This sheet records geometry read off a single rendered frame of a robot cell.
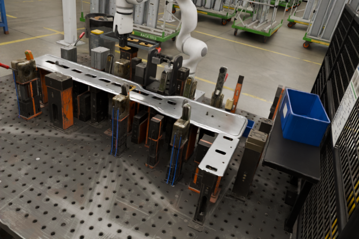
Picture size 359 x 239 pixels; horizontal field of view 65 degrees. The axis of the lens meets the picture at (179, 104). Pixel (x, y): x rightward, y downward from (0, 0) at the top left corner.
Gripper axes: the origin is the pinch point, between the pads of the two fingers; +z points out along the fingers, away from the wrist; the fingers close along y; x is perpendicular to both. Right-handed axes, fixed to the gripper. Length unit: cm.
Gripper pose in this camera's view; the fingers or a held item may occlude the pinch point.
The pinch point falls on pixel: (123, 42)
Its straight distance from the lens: 154.1
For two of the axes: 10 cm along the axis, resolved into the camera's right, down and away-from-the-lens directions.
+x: 8.1, 3.7, -4.6
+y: -5.7, 3.2, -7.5
